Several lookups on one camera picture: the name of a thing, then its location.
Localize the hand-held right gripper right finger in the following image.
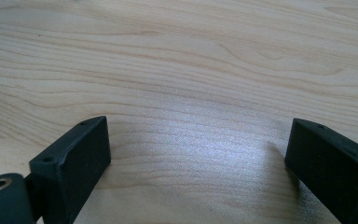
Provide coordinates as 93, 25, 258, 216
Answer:
284, 118, 358, 224

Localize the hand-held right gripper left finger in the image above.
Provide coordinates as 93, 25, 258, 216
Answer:
28, 115, 112, 224

